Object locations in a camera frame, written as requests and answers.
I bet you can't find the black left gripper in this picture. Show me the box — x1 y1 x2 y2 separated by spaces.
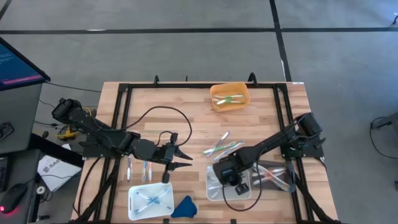
155 142 194 184

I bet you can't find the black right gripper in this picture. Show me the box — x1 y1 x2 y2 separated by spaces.
212 153 250 196

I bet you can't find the green packaged toothbrush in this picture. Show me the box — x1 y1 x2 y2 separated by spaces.
216 95 242 105
203 141 237 156
212 99 246 106

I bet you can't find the white plastic bin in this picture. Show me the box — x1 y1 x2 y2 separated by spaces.
206 166 252 202
127 181 175 222

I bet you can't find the pink packaged toothbrush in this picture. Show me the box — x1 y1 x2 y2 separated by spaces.
252 163 295 191

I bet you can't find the blue cloth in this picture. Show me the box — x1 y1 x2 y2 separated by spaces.
170 195 198 219

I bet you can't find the dark transparent plastic bin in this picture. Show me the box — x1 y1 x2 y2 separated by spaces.
251 158 296 193

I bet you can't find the orange plastic bin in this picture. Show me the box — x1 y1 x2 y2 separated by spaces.
210 82 251 113

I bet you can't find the white printed paper bag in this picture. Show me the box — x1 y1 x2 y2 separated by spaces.
36 154 82 192

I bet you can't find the grey desk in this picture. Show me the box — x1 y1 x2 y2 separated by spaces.
0 82 44 156

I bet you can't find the black computer mouse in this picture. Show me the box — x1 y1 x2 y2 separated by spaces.
0 182 28 215

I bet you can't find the black keyboard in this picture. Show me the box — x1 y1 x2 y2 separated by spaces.
0 155 13 192

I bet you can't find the black desk device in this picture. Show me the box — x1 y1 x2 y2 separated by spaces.
0 121 15 140

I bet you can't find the computer monitor with blue screen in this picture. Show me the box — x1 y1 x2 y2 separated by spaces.
0 36 52 92

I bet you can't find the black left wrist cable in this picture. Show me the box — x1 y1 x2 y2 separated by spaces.
123 105 193 147

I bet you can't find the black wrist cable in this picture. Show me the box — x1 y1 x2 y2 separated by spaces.
221 149 264 212
123 105 193 147

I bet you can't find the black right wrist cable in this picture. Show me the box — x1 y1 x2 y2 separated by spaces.
221 149 264 212

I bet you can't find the thick black power cable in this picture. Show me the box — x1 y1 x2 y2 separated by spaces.
72 157 102 218

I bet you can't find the yellow cable coil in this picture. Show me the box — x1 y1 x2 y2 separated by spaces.
57 106 97 141

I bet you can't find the thin black floor cable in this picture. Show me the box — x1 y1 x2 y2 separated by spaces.
45 80 103 94

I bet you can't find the black looping floor cable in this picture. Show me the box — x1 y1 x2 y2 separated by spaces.
369 116 398 160

